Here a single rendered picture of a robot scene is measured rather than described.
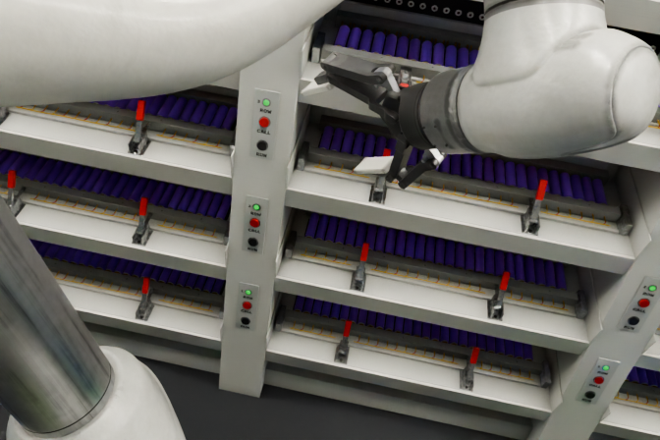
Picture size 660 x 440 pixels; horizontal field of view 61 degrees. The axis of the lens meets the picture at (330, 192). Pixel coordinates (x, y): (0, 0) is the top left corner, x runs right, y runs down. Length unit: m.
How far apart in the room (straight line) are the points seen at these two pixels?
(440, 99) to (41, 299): 0.41
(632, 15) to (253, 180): 0.62
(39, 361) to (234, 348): 0.70
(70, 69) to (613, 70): 0.37
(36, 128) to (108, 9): 0.86
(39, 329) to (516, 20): 0.49
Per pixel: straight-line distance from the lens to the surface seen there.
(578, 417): 1.34
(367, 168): 0.78
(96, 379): 0.65
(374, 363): 1.24
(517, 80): 0.50
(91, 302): 1.34
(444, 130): 0.57
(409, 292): 1.11
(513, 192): 1.04
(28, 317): 0.56
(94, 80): 0.30
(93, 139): 1.09
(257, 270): 1.09
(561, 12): 0.51
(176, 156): 1.03
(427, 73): 0.92
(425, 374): 1.25
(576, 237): 1.05
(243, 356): 1.26
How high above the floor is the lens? 1.06
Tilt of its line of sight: 31 degrees down
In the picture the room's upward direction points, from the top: 10 degrees clockwise
